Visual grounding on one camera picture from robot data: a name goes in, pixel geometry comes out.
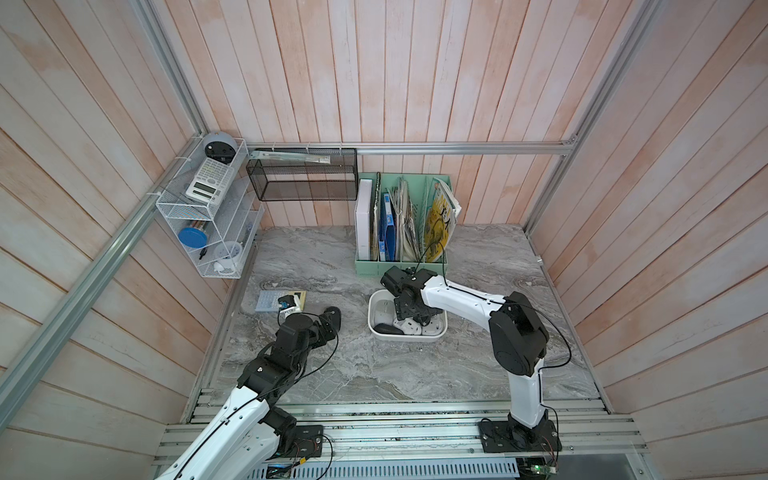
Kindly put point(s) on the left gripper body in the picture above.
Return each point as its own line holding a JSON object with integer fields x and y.
{"x": 312, "y": 343}

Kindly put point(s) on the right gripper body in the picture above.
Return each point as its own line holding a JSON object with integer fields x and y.
{"x": 403, "y": 312}

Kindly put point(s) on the white storage box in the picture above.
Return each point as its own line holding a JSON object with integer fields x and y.
{"x": 381, "y": 310}

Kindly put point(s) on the dark grey mouse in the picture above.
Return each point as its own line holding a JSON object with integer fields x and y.
{"x": 387, "y": 329}

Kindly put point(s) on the white mouse with label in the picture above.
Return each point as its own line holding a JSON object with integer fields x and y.
{"x": 434, "y": 328}

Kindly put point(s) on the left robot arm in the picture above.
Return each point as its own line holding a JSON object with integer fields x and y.
{"x": 250, "y": 429}

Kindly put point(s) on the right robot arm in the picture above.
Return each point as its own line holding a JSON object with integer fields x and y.
{"x": 519, "y": 343}

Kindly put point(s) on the blue book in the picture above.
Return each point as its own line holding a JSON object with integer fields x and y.
{"x": 388, "y": 233}

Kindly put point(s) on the yellow blue calculator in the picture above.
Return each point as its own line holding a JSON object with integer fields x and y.
{"x": 269, "y": 300}

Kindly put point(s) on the green magazine file holder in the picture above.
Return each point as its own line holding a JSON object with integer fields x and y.
{"x": 421, "y": 193}

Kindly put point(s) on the white binder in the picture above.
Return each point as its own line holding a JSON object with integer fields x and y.
{"x": 363, "y": 211}

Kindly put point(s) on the yellow picture book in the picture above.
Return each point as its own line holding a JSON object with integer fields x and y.
{"x": 441, "y": 213}

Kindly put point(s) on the white cup on shelf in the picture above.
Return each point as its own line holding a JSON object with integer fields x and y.
{"x": 227, "y": 255}

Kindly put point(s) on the blue lid jar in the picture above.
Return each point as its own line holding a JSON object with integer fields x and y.
{"x": 194, "y": 235}

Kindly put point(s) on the ruler on basket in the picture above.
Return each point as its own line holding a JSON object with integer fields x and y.
{"x": 302, "y": 157}

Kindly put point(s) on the black mesh basket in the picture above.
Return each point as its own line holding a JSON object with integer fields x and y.
{"x": 281, "y": 181}

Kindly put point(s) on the white calculator on shelf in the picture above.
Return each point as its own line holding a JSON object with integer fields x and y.
{"x": 210, "y": 182}

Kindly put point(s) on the round black white speaker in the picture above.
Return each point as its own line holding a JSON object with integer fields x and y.
{"x": 220, "y": 146}

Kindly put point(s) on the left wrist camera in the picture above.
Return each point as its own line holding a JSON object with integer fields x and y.
{"x": 289, "y": 304}

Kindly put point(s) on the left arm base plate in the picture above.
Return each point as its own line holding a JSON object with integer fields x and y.
{"x": 303, "y": 441}

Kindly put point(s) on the white wire shelf rack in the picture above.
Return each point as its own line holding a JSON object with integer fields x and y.
{"x": 235, "y": 219}

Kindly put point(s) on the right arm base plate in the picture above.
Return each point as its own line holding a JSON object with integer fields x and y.
{"x": 510, "y": 436}

